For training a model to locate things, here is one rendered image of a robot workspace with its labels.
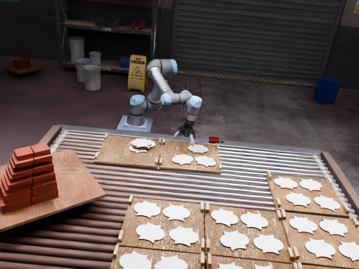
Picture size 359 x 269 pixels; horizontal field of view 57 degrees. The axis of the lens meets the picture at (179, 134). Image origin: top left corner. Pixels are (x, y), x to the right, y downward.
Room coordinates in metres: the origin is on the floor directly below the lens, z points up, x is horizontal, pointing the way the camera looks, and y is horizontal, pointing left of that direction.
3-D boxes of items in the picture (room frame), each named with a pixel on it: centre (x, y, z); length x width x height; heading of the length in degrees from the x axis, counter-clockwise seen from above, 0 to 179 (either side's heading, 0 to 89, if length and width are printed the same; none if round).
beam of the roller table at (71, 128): (2.23, -0.09, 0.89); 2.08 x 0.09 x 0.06; 90
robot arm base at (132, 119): (2.50, 0.38, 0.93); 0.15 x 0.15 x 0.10
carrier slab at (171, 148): (1.97, -0.09, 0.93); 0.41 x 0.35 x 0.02; 91
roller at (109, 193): (1.51, -0.09, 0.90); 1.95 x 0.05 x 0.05; 90
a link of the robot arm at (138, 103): (2.51, 0.36, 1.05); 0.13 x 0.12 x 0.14; 118
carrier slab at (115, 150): (1.96, 0.33, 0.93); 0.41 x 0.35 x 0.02; 91
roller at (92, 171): (1.71, -0.09, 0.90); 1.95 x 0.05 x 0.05; 90
